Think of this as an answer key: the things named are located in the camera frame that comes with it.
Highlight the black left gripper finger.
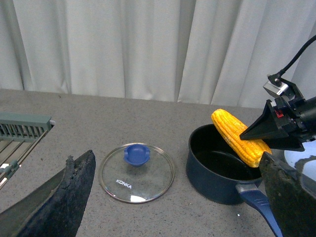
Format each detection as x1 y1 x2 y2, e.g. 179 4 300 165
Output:
0 150 96 237

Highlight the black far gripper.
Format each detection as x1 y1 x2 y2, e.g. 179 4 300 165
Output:
239 97 316 152

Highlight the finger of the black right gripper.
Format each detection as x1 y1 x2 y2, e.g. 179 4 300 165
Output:
259 152 316 237

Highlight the yellow corn cob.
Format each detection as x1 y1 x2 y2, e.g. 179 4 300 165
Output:
211 109 272 168

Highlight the glass lid with blue knob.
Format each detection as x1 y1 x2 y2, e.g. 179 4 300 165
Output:
99 143 175 204

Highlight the light blue plate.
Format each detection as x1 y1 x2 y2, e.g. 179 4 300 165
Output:
283 142 316 196

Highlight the dark blue saucepan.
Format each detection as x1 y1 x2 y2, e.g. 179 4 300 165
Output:
186 124 282 237

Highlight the green dish rack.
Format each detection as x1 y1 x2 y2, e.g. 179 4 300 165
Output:
0 112 56 187

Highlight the white pleated curtain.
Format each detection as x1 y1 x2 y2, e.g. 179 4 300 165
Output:
0 0 316 108

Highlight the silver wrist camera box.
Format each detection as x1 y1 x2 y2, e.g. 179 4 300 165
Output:
263 81 289 98

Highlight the black camera cable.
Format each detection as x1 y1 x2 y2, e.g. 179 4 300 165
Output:
267 34 316 86

